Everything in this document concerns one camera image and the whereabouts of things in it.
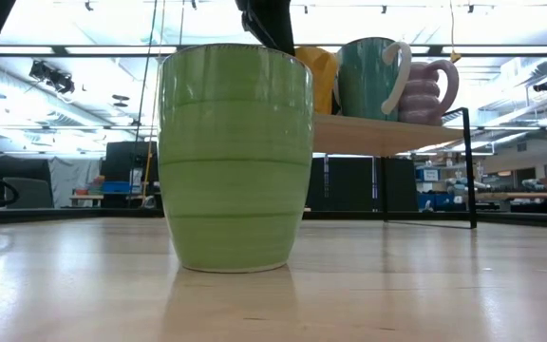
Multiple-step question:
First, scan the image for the yellow faceted mug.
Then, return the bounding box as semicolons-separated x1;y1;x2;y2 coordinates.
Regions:
293;45;340;116

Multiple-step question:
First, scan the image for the teal mug white handle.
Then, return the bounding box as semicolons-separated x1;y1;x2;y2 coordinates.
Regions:
334;36;413;122

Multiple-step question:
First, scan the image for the green ribbed mug white handle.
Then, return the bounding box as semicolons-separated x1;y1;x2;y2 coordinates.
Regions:
158;42;315;274

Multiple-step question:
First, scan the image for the lavender bubble-shaped mug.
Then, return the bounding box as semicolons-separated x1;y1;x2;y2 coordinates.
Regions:
398;59;461;127

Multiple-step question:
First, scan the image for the thin dark slanted pole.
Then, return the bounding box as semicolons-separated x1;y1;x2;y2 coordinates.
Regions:
135;0;160;143

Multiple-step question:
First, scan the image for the black panel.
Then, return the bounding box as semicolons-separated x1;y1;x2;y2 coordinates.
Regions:
305;155;418;213

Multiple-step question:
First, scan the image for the blue box white label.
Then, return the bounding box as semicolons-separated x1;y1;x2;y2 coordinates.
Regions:
414;167;442;182

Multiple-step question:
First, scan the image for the blue storage bin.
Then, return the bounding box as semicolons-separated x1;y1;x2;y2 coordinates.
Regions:
417;192;456;212

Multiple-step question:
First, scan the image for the grey fabric cover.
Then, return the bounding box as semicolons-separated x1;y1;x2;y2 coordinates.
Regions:
47;156;106;209

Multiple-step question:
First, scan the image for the small wooden side table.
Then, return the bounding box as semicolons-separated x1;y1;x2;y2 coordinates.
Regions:
68;174;105;208

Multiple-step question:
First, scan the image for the grey chair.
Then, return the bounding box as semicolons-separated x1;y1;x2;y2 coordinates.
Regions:
2;177;55;210

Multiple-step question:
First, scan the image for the wooden workbench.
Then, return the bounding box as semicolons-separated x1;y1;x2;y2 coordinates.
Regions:
473;189;547;201

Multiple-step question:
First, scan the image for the wooden shelf black metal frame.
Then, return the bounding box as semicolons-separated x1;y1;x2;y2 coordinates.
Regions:
311;106;479;230

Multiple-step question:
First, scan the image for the yellow hanging cord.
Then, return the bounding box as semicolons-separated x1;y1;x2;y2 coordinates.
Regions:
448;0;462;64

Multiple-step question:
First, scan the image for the black table edge rail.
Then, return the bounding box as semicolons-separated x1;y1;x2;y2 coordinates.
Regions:
0;206;547;231

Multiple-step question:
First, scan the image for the black ceiling camera rig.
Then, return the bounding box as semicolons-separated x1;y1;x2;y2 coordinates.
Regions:
28;60;76;95

